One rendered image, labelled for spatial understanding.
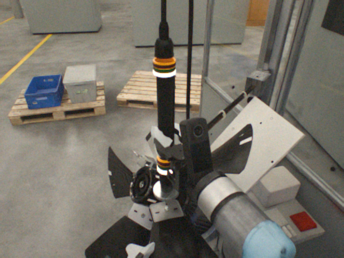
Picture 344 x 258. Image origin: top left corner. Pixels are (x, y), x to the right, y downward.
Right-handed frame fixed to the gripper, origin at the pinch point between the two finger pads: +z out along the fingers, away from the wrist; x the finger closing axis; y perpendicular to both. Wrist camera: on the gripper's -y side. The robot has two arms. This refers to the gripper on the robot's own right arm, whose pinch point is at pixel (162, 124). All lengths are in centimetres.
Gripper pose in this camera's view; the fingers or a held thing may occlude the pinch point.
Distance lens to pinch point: 58.5
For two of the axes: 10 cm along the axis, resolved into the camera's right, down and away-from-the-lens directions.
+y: -0.1, 8.1, 5.8
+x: 8.8, -2.7, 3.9
